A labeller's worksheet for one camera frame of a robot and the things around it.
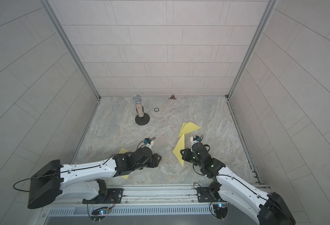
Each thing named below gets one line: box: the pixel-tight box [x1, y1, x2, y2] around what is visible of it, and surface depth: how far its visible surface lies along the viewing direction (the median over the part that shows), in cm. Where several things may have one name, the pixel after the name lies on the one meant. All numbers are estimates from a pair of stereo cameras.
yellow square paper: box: [178, 121, 202, 138], surface depth 96 cm
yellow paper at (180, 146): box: [172, 133, 186, 167], surface depth 84 cm
